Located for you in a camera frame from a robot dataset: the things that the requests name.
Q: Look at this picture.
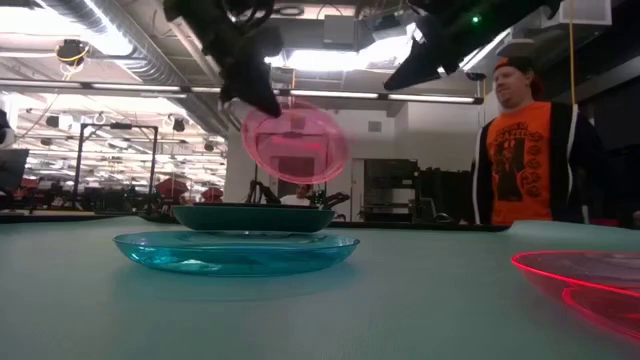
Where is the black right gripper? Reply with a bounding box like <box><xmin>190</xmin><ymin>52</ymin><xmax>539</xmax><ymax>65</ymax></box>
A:
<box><xmin>383</xmin><ymin>0</ymin><xmax>506</xmax><ymax>90</ymax></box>

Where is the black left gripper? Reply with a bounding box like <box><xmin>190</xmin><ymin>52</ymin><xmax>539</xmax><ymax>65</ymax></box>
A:
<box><xmin>202</xmin><ymin>19</ymin><xmax>284</xmax><ymax>119</ymax></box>

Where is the clear pink plastic plate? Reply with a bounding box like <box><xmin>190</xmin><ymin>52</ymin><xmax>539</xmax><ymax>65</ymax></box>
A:
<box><xmin>510</xmin><ymin>249</ymin><xmax>640</xmax><ymax>342</ymax></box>
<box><xmin>240</xmin><ymin>98</ymin><xmax>352</xmax><ymax>186</ymax></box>

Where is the clear cyan plastic plate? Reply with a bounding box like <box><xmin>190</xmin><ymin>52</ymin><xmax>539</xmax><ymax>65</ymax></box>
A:
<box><xmin>112</xmin><ymin>230</ymin><xmax>361</xmax><ymax>278</ymax></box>

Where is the black storage shelf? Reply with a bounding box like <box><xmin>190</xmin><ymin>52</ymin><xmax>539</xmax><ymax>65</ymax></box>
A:
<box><xmin>362</xmin><ymin>158</ymin><xmax>420</xmax><ymax>224</ymax></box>

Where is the seated person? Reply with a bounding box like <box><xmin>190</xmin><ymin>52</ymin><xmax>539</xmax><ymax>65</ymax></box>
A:
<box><xmin>278</xmin><ymin>183</ymin><xmax>315</xmax><ymax>207</ymax></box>

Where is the large dark green plate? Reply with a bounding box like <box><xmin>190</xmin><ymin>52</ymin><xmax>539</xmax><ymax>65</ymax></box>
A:
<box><xmin>172</xmin><ymin>203</ymin><xmax>336</xmax><ymax>234</ymax></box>

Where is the black cabinet unit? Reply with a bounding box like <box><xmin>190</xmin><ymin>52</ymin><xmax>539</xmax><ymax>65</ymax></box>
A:
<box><xmin>417</xmin><ymin>168</ymin><xmax>479</xmax><ymax>225</ymax></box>

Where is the long ceiling light tube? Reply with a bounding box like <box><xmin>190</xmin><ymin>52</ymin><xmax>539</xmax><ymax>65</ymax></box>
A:
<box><xmin>0</xmin><ymin>78</ymin><xmax>485</xmax><ymax>105</ymax></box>

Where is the green table mat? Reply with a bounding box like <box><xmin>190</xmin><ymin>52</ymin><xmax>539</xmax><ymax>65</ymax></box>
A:
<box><xmin>0</xmin><ymin>215</ymin><xmax>640</xmax><ymax>360</ymax></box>

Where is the dark monitor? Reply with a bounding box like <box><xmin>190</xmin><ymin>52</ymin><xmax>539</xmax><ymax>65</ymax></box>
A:
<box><xmin>0</xmin><ymin>148</ymin><xmax>30</xmax><ymax>197</ymax></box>

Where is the silver ventilation duct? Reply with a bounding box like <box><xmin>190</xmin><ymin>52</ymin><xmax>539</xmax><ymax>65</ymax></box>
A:
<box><xmin>37</xmin><ymin>0</ymin><xmax>176</xmax><ymax>84</ymax></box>

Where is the ceiling cable reel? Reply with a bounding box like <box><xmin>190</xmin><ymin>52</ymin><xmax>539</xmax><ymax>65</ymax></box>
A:
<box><xmin>54</xmin><ymin>38</ymin><xmax>92</xmax><ymax>69</ymax></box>

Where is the black metal frame stand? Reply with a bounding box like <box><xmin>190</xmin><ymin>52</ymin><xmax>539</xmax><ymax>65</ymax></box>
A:
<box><xmin>72</xmin><ymin>122</ymin><xmax>160</xmax><ymax>214</ymax></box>

